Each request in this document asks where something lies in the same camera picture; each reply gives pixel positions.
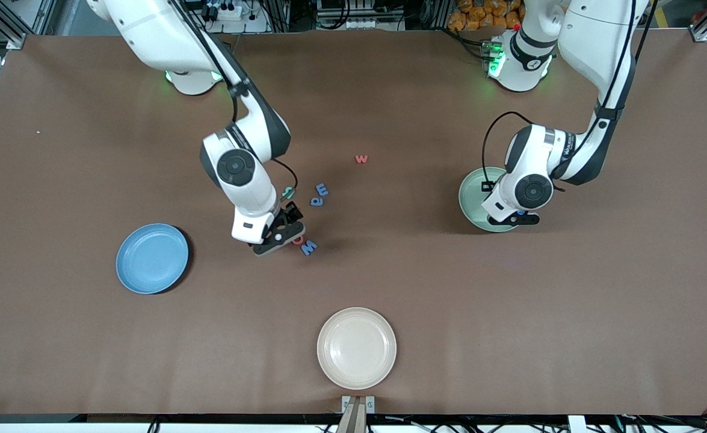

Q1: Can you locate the beige plate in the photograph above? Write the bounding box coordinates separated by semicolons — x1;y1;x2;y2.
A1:
316;307;398;390

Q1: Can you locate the black electronics rack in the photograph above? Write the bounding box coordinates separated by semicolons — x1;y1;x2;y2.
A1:
314;0;408;32

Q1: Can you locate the brown table cover sheet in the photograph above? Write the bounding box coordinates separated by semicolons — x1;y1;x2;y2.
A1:
0;27;707;417

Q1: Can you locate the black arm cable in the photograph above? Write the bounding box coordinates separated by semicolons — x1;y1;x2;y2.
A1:
481;0;655;193
170;0;299;199

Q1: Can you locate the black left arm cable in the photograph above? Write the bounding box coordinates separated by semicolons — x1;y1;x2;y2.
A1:
481;0;655;193

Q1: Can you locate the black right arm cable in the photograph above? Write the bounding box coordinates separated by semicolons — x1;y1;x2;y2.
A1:
170;0;299;199

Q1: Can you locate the white power strip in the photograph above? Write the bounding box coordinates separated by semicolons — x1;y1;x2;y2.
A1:
206;0;252;22

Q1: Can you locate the bag of orange items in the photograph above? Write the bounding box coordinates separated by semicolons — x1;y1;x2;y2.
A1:
448;0;525;32

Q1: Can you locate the green plate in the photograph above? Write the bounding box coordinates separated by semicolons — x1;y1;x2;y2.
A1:
458;167;531;233

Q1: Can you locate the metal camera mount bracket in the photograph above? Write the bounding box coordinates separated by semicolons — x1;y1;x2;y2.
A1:
336;395;376;433

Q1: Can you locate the blue plate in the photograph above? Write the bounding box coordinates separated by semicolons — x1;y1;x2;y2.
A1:
116;223;190;295

